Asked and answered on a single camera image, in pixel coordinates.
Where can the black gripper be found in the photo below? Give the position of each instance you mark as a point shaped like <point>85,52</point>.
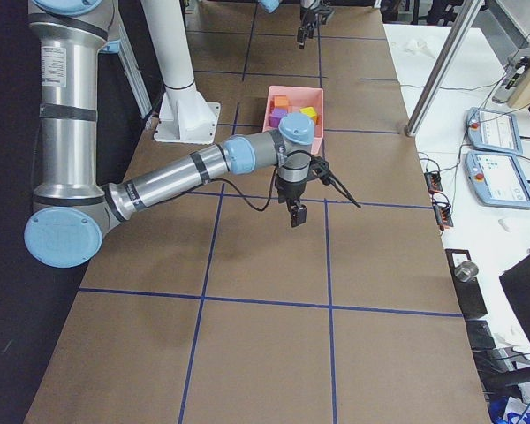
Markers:
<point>311,18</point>
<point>291,190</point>

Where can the orange foam block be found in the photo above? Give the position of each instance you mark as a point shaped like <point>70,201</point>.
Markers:
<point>280,102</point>

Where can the yellow-green foam block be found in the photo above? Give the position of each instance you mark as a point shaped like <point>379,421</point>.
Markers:
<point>312,113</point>

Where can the purple foam block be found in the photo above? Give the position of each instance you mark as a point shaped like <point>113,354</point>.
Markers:
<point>275,117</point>

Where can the pink plastic bin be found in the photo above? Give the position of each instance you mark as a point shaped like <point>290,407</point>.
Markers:
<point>299,98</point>

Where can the far orange connector strip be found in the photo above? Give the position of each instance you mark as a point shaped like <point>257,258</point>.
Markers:
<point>433,181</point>

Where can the orange connector strip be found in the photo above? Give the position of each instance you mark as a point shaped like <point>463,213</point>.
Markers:
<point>442,209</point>
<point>433,181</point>

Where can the near orange connector strip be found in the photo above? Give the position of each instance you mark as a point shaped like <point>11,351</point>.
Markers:
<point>442,209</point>

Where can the metal cup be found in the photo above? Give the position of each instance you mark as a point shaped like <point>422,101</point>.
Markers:
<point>466,271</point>

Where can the black box under cup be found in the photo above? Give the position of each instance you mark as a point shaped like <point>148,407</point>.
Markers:
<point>468,292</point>

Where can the near teach pendant tablet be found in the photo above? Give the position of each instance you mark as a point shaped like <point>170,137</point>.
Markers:
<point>497,180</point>

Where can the teach pendant tablet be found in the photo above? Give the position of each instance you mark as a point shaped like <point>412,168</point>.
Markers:
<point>497,180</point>
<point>493,131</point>

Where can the far teach pendant tablet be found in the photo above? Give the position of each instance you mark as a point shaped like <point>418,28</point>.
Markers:
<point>493,131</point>

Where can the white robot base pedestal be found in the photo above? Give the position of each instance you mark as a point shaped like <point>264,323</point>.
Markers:
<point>185,116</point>

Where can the aluminium frame post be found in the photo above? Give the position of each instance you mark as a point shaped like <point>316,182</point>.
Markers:
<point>451,46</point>

